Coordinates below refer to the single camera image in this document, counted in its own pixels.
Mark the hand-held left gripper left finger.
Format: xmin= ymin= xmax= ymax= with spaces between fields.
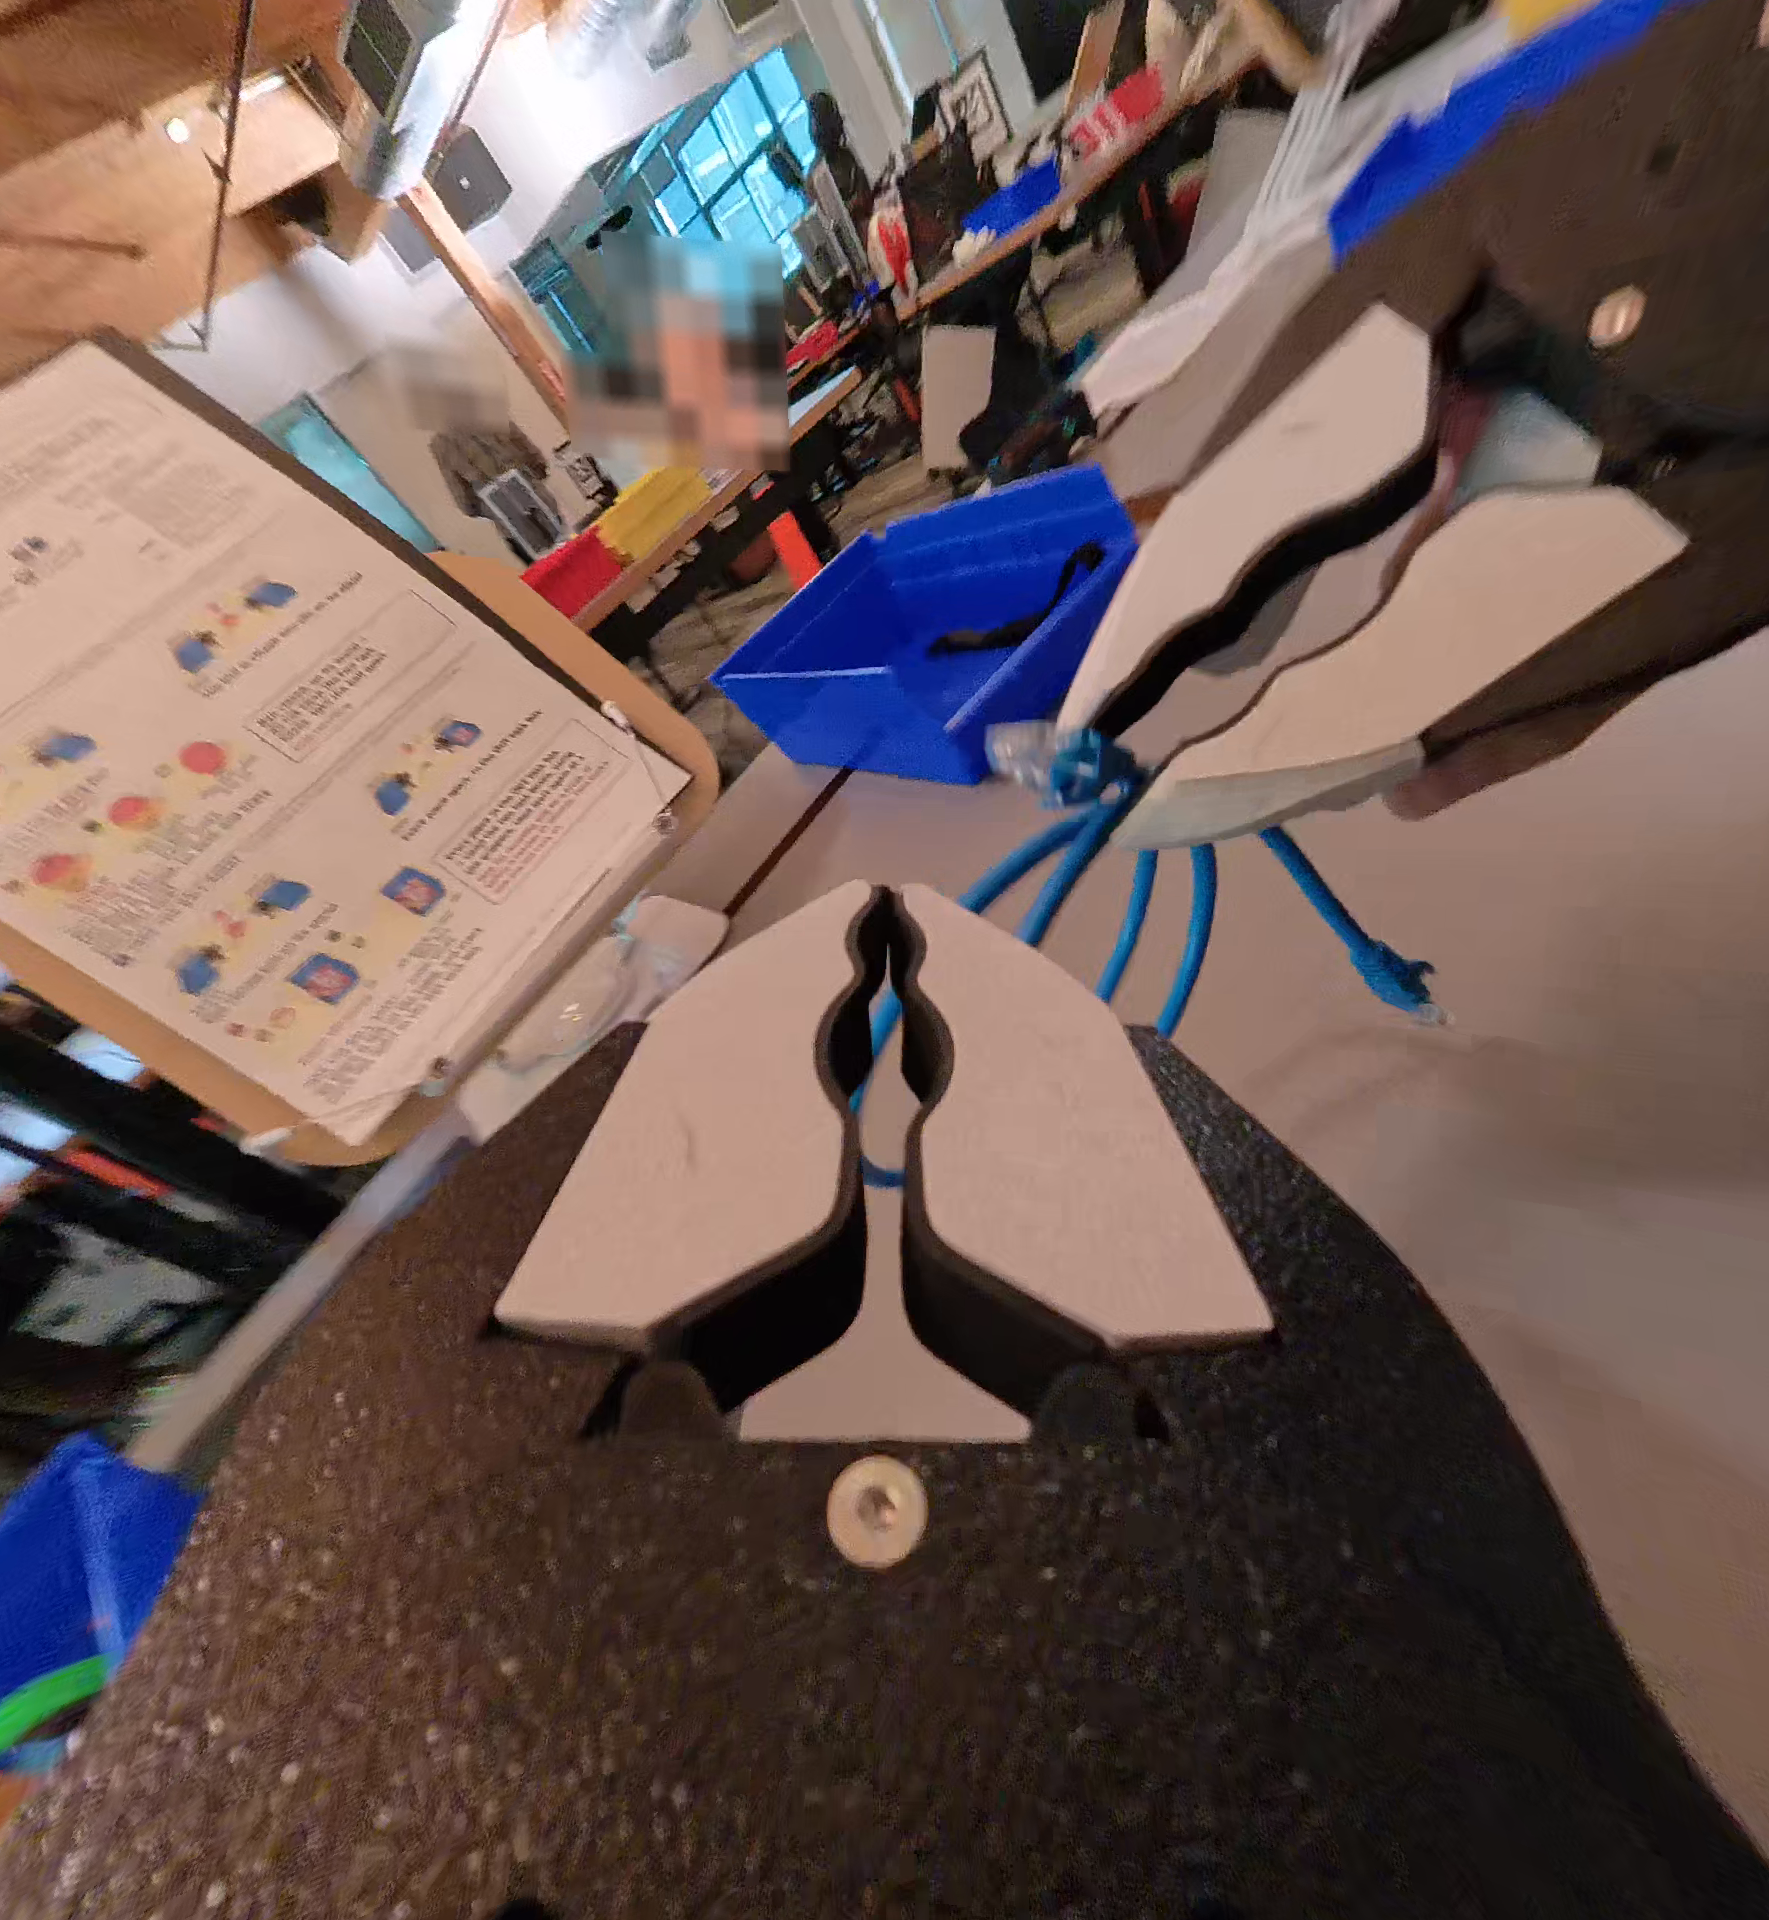
xmin=490 ymin=882 xmax=891 ymax=1413

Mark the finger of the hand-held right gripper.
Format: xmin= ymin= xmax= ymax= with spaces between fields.
xmin=1122 ymin=482 xmax=1696 ymax=852
xmin=1053 ymin=303 xmax=1437 ymax=739

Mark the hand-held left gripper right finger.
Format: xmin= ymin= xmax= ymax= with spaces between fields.
xmin=894 ymin=885 xmax=1277 ymax=1422

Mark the black strap with buckle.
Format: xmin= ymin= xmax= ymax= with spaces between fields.
xmin=924 ymin=543 xmax=1109 ymax=660

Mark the blue network cable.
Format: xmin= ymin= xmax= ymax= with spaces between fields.
xmin=840 ymin=716 xmax=1454 ymax=1190

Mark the blue plastic bin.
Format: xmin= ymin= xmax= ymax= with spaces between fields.
xmin=0 ymin=1432 xmax=207 ymax=1861
xmin=710 ymin=462 xmax=1145 ymax=784

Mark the person's right hand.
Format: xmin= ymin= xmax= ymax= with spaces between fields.
xmin=1381 ymin=732 xmax=1520 ymax=825

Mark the white paper sheet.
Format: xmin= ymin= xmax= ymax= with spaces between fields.
xmin=1077 ymin=225 xmax=1345 ymax=427

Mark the white monitor stand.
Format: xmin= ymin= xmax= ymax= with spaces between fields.
xmin=495 ymin=890 xmax=729 ymax=1072

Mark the yellow plastic bin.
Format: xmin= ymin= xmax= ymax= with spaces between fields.
xmin=595 ymin=466 xmax=716 ymax=567

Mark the red plastic bin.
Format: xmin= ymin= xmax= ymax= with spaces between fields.
xmin=519 ymin=528 xmax=628 ymax=619

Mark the large grid window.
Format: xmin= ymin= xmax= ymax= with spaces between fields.
xmin=631 ymin=52 xmax=794 ymax=243

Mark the black ceiling speaker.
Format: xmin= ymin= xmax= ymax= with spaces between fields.
xmin=424 ymin=128 xmax=515 ymax=232

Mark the green looped cord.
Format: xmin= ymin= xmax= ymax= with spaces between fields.
xmin=0 ymin=1653 xmax=112 ymax=1824

